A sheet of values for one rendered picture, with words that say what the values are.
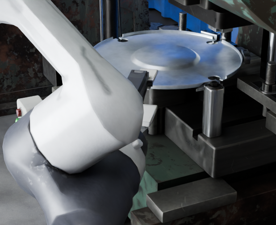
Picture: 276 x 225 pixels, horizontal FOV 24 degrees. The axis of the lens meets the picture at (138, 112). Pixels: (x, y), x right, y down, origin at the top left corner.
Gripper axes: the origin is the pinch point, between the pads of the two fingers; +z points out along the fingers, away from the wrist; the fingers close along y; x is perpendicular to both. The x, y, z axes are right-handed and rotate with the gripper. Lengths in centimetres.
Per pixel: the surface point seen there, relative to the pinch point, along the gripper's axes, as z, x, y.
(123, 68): 11.0, 6.3, 0.1
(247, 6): -28.8, -16.8, 24.9
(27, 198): 76, 57, -78
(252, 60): 20.6, -16.4, -0.6
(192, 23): 253, 25, -72
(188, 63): 14.5, -5.1, 0.5
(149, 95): 11.0, 1.5, -5.1
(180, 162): 2.6, -5.7, -13.7
